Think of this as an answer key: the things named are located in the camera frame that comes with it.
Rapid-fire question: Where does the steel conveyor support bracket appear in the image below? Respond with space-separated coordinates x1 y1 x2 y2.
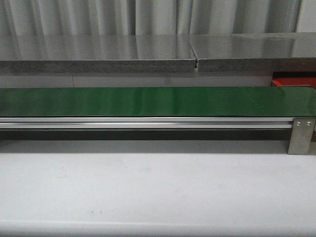
287 118 316 155

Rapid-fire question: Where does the green conveyor belt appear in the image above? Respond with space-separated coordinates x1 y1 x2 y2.
0 86 316 117

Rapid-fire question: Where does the grey stone counter left slab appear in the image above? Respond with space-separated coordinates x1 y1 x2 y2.
0 35 196 74

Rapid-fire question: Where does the grey stone counter slab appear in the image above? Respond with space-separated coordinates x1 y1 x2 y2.
189 33 316 73
0 35 196 74

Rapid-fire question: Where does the grey pleated curtain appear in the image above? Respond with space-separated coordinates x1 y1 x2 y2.
0 0 301 36

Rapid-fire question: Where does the grey stone counter right slab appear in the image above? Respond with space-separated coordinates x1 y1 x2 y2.
189 33 316 73

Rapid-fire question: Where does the aluminium conveyor frame rail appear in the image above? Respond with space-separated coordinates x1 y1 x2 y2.
0 117 294 129

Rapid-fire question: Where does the red plastic tray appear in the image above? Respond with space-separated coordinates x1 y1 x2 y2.
272 77 316 88

